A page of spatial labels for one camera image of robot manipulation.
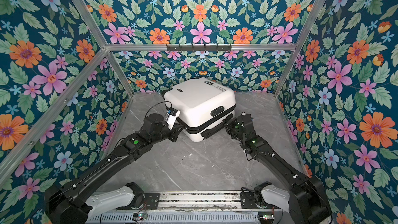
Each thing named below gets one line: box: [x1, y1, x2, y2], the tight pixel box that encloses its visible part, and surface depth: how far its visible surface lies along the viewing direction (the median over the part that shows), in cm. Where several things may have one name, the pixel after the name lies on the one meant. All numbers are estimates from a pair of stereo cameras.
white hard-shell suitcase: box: [164, 77, 237, 142], surface depth 78 cm
